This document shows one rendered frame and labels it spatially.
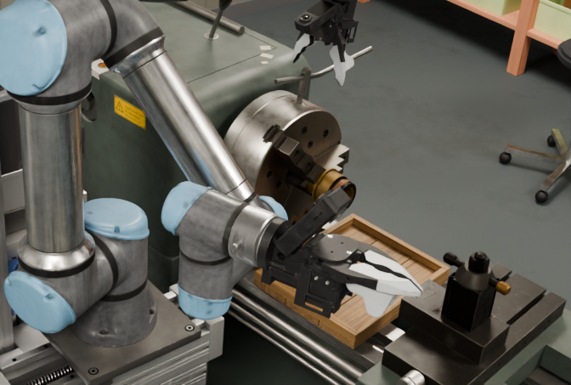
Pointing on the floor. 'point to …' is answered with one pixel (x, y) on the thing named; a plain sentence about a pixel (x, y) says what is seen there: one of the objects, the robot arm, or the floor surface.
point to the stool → (548, 141)
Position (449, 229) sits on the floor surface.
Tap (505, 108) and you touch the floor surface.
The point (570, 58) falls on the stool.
